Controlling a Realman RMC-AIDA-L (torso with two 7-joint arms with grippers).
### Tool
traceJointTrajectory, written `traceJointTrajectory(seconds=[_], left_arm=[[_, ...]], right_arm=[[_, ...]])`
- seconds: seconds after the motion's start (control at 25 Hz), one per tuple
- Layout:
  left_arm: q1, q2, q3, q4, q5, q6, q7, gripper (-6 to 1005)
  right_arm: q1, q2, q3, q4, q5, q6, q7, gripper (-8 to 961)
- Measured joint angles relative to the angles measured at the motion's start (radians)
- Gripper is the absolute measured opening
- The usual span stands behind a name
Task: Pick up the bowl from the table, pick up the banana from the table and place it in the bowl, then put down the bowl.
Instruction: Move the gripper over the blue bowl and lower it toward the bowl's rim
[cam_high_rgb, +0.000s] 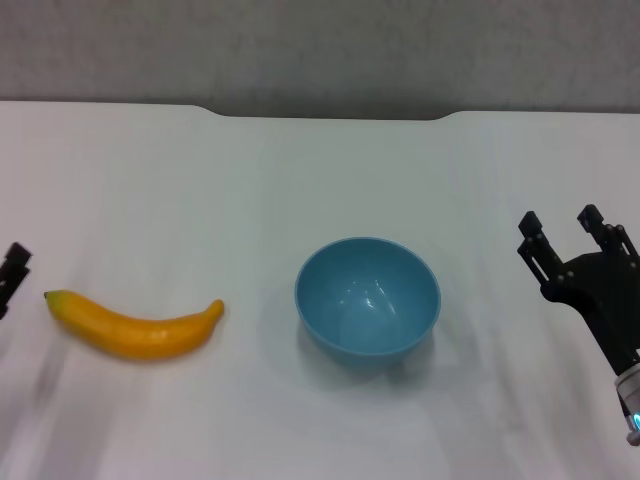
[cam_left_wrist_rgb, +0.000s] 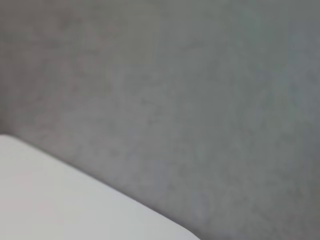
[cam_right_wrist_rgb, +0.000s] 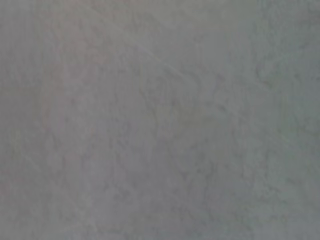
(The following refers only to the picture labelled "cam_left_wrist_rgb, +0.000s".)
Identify white flat table corner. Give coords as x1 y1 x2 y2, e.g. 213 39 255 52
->
0 134 202 240

